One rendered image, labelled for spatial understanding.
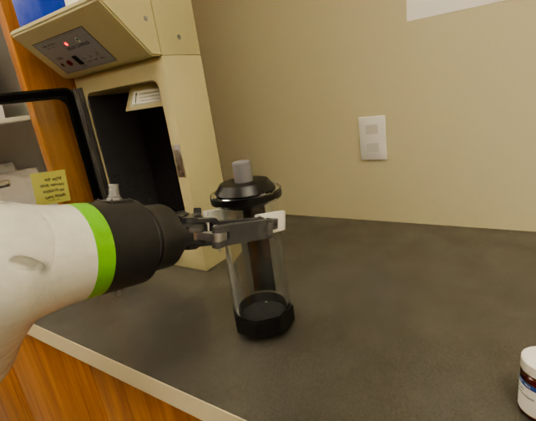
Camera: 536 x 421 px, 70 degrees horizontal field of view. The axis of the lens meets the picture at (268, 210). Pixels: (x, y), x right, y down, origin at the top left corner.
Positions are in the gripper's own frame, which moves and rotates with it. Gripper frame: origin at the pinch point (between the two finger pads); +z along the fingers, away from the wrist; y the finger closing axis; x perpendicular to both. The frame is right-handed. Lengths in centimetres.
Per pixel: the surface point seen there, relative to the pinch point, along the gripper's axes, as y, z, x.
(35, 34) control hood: 49, -5, -35
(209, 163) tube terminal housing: 25.1, 19.4, -9.1
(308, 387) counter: -12.8, -4.3, 20.9
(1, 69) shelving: 187, 45, -59
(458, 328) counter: -28.0, 14.8, 16.3
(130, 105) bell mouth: 40.6, 10.3, -22.3
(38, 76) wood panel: 62, 1, -30
